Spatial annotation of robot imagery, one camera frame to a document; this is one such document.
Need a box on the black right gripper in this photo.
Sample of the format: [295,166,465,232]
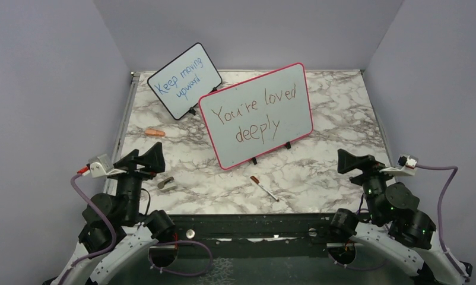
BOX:
[338,147,401,221]

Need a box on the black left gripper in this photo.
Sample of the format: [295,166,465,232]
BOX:
[107,142,166,224]

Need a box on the white whiteboard marker pen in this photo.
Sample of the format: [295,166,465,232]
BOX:
[250,175,280,202]

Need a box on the pink framed whiteboard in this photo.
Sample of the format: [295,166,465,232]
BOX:
[198,62,314,170]

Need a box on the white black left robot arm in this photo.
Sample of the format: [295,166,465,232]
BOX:
[44,142,176,284]

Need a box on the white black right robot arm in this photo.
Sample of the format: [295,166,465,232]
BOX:
[328,149,473,284]

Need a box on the grey whiteboard eraser block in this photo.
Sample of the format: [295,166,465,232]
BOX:
[157,176,177,192]

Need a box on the black framed written whiteboard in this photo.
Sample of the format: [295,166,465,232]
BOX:
[147,42,223,120]

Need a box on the orange small eraser piece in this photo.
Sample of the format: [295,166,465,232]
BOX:
[144,129,166,137]

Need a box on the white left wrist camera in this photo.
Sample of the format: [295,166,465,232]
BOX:
[87,154,126,178]

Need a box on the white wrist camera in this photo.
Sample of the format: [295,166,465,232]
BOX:
[379,155,418,176]
[87,154,126,178]

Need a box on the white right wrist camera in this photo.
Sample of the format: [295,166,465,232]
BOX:
[379,155,418,176]

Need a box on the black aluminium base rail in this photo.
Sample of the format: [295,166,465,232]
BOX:
[78,212,430,261]

